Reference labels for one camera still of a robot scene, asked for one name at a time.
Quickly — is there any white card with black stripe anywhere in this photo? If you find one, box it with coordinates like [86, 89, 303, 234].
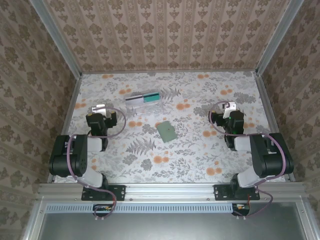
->
[125, 94, 145, 105]

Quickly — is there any clear acrylic card box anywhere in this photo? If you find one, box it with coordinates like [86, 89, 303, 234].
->
[124, 87, 166, 116]

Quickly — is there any teal card with dark stripe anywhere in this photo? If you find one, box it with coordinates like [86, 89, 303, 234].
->
[142, 92, 161, 103]

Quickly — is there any black connector board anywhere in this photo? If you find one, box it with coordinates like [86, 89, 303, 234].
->
[231, 202, 251, 217]
[92, 203, 116, 218]

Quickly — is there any grey metal sheet panel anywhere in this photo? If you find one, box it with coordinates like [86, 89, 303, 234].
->
[37, 212, 310, 240]

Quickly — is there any aluminium table side rail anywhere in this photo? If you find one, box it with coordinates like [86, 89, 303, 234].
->
[46, 73, 84, 183]
[253, 71, 296, 182]

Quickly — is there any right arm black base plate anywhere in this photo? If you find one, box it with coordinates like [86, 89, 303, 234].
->
[214, 184, 261, 201]

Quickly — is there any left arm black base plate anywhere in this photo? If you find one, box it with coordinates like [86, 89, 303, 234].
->
[81, 184, 126, 201]

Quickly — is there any aluminium table end rail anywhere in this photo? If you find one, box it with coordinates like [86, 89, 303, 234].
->
[81, 70, 258, 75]

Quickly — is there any aluminium frame post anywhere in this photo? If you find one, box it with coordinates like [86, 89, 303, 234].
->
[254, 0, 305, 76]
[29, 0, 83, 77]

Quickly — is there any aluminium mounting rail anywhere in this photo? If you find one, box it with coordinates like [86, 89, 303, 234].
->
[37, 182, 307, 201]

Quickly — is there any slotted grey cable duct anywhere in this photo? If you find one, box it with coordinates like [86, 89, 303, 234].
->
[46, 202, 307, 214]

